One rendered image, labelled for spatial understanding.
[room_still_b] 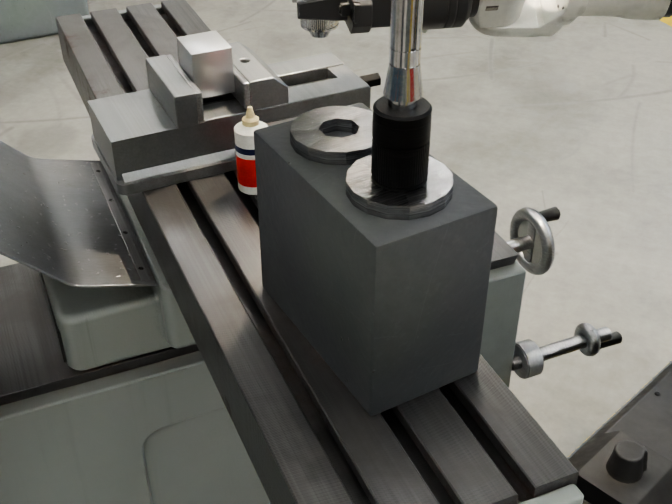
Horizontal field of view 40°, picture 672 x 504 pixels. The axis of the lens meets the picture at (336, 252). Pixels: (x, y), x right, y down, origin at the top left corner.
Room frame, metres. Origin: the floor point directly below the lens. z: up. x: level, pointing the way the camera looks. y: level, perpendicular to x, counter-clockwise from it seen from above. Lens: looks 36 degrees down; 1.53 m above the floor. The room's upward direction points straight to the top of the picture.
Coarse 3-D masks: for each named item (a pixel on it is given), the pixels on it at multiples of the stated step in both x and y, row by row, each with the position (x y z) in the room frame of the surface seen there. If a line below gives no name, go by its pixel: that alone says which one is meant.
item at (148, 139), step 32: (160, 64) 1.08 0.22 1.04; (288, 64) 1.17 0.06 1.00; (320, 64) 1.17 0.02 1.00; (128, 96) 1.08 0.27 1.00; (160, 96) 1.05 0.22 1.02; (192, 96) 1.00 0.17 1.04; (224, 96) 1.10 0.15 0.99; (320, 96) 1.08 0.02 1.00; (352, 96) 1.10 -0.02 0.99; (96, 128) 1.04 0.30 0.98; (128, 128) 0.99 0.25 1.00; (160, 128) 0.99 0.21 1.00; (192, 128) 1.00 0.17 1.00; (224, 128) 1.02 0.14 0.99; (128, 160) 0.97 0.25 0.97; (160, 160) 0.98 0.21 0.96; (192, 160) 1.00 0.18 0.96; (224, 160) 1.01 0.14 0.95; (128, 192) 0.95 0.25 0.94
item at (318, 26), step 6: (306, 24) 1.07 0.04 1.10; (312, 24) 1.07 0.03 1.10; (318, 24) 1.07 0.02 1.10; (324, 24) 1.07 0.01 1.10; (330, 24) 1.07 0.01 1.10; (336, 24) 1.08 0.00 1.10; (306, 30) 1.07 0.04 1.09; (312, 30) 1.07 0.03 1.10; (318, 30) 1.07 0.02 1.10; (324, 30) 1.07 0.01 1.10; (330, 30) 1.07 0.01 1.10
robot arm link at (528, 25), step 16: (528, 0) 1.16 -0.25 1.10; (544, 0) 1.15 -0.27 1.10; (560, 0) 1.13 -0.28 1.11; (576, 0) 1.10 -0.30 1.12; (528, 16) 1.13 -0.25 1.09; (544, 16) 1.12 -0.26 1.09; (560, 16) 1.11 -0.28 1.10; (576, 16) 1.11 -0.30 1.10; (480, 32) 1.12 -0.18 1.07; (496, 32) 1.12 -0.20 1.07; (512, 32) 1.12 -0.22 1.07; (528, 32) 1.12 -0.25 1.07; (544, 32) 1.12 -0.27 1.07
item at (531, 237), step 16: (528, 208) 1.30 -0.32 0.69; (512, 224) 1.32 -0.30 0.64; (528, 224) 1.28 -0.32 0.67; (544, 224) 1.25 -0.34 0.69; (512, 240) 1.26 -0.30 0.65; (528, 240) 1.27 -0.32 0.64; (544, 240) 1.24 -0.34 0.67; (528, 256) 1.27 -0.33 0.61; (544, 256) 1.23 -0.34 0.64; (544, 272) 1.23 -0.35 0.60
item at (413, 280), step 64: (320, 128) 0.75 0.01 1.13; (320, 192) 0.66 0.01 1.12; (384, 192) 0.64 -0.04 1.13; (448, 192) 0.64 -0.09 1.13; (320, 256) 0.65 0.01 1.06; (384, 256) 0.58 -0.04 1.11; (448, 256) 0.61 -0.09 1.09; (320, 320) 0.66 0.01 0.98; (384, 320) 0.58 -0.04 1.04; (448, 320) 0.62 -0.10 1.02; (384, 384) 0.58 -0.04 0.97
